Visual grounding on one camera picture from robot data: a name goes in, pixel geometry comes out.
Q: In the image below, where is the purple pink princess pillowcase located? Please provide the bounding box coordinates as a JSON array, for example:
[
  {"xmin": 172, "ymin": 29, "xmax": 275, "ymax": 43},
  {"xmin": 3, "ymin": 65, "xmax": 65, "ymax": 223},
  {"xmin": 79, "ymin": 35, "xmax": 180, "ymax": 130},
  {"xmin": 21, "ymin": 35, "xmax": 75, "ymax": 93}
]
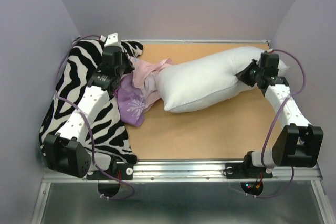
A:
[{"xmin": 115, "ymin": 57, "xmax": 173, "ymax": 127}]

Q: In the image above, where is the white pillow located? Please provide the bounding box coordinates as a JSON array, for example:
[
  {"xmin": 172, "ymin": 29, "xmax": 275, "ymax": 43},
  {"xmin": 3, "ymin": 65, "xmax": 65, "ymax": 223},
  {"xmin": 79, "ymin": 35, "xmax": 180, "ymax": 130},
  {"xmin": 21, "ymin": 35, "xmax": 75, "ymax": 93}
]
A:
[{"xmin": 155, "ymin": 46, "xmax": 289, "ymax": 114}]

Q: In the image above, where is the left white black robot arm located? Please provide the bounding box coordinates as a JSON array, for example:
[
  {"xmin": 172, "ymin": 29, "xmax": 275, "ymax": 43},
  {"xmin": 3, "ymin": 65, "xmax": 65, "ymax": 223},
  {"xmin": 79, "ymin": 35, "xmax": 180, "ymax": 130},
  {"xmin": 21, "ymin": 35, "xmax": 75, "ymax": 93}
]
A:
[{"xmin": 43, "ymin": 43, "xmax": 132, "ymax": 179}]

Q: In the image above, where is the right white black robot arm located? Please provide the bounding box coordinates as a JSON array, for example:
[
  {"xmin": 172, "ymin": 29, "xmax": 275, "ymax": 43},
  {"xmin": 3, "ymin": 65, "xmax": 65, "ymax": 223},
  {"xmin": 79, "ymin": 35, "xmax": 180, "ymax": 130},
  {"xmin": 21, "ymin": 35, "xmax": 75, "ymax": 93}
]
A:
[{"xmin": 227, "ymin": 50, "xmax": 324, "ymax": 178}]

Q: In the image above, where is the zebra striped pillow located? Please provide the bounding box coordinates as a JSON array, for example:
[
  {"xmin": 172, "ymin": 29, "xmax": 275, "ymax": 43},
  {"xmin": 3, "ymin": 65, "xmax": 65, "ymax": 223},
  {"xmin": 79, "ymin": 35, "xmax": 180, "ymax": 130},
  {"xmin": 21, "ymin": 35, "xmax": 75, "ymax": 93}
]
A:
[{"xmin": 39, "ymin": 39, "xmax": 138, "ymax": 164}]

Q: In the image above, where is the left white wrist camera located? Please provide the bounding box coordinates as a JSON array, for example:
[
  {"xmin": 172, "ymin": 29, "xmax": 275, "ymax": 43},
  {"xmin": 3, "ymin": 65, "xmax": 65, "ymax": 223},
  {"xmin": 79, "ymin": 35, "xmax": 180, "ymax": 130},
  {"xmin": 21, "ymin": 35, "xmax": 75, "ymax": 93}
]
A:
[{"xmin": 100, "ymin": 33, "xmax": 121, "ymax": 47}]

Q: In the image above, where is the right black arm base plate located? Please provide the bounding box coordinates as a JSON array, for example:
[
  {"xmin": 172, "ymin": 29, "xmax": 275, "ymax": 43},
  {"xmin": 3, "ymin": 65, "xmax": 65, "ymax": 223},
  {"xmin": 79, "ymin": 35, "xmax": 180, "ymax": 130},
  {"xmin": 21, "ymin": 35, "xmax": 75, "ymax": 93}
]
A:
[{"xmin": 223, "ymin": 162, "xmax": 273, "ymax": 179}]

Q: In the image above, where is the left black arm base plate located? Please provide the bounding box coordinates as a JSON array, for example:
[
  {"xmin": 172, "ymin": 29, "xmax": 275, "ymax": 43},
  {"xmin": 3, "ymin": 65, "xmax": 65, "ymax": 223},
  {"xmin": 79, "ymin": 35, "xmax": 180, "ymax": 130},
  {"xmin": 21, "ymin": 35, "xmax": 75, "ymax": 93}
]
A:
[{"xmin": 86, "ymin": 162, "xmax": 134, "ymax": 180}]

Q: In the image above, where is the aluminium mounting rail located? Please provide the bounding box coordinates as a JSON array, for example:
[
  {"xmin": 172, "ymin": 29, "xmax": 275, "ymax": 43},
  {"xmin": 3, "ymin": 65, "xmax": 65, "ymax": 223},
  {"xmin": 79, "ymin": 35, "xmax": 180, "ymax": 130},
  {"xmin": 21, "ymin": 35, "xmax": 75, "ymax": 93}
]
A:
[{"xmin": 43, "ymin": 158, "xmax": 323, "ymax": 183}]

